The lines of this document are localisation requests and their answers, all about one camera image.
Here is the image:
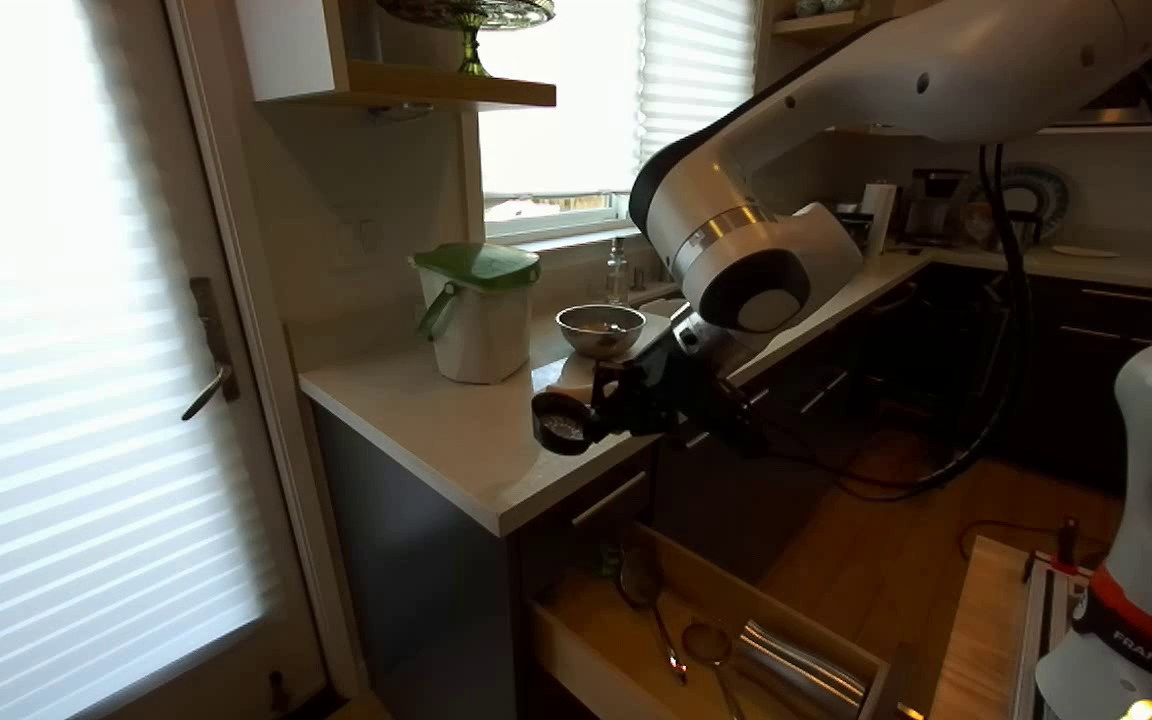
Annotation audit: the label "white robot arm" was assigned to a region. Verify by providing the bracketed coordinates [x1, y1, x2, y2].
[630, 0, 1152, 720]

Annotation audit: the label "wooden wall shelf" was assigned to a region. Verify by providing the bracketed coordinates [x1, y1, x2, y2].
[231, 0, 554, 108]

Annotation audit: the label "black cable bundle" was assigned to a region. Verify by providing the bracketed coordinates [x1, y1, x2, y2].
[789, 51, 1152, 503]

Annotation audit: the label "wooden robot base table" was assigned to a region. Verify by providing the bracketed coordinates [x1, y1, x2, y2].
[931, 537, 1050, 720]

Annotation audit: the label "open wooden drawer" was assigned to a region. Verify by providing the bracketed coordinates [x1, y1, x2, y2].
[530, 528, 901, 720]

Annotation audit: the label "white bin green lid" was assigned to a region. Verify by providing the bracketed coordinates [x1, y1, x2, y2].
[412, 242, 539, 382]

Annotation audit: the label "clear soap dispenser bottle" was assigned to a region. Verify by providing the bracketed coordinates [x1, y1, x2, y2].
[605, 235, 630, 302]

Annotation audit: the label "small black bowl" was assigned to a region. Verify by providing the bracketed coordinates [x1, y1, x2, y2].
[530, 393, 600, 454]

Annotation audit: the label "dark lower kitchen cabinets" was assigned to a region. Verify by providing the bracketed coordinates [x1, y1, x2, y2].
[302, 264, 1152, 720]

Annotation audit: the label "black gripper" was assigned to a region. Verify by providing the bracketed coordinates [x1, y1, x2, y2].
[600, 311, 755, 449]

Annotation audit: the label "shiny metal cylinder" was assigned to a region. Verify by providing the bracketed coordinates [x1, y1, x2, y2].
[736, 621, 869, 717]

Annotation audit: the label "metal mesh strainer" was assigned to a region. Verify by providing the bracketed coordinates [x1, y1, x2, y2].
[616, 547, 665, 611]

